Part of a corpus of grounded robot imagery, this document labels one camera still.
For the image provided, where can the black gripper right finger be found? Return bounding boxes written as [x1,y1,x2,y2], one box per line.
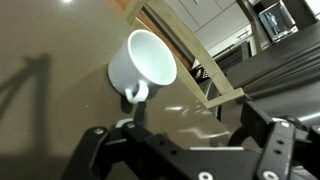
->
[239,99,320,180]

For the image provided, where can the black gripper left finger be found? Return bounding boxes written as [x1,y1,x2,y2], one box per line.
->
[61,100,209,180]

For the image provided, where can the white ceramic mug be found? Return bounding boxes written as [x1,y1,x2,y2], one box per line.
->
[107,29,178,104]

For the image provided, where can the stainless steel refrigerator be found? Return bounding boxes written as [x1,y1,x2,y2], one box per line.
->
[226,21,320,128]

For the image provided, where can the black undercounter appliance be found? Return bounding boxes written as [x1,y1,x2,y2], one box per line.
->
[190,39,256,111]

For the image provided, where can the light wooden chair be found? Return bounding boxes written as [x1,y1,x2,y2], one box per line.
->
[123,0,246,108]

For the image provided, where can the silver toaster oven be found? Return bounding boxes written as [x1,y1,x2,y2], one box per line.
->
[258,1,299,43]

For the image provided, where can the white lower kitchen cabinets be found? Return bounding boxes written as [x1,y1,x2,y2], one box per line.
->
[166,0,254,58]

